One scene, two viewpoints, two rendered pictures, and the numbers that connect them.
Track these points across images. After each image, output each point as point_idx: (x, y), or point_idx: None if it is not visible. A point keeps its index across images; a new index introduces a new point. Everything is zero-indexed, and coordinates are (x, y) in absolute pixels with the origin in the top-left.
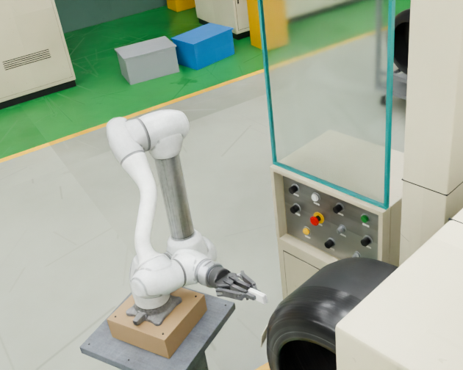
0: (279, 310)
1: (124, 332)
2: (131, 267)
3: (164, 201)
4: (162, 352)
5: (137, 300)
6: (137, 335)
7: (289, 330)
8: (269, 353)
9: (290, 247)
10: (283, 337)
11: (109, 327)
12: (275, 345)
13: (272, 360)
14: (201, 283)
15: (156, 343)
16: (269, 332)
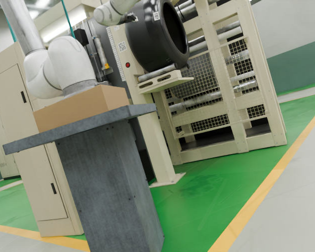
0: (153, 0)
1: (112, 95)
2: (69, 40)
3: (25, 13)
4: (128, 104)
5: (90, 70)
6: (116, 92)
7: (161, 1)
8: (161, 20)
9: (48, 99)
10: (161, 6)
11: (104, 96)
12: (161, 13)
13: (163, 23)
14: (122, 16)
15: (123, 95)
16: (158, 9)
